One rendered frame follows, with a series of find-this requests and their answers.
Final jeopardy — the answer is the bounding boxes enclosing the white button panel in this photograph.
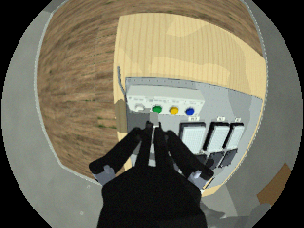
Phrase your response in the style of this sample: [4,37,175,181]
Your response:
[117,66,205,117]

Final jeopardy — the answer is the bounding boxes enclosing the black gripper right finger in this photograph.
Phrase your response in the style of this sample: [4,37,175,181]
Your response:
[152,112,214,195]

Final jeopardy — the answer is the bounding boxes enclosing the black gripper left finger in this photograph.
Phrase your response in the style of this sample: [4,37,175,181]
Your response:
[89,112,154,194]

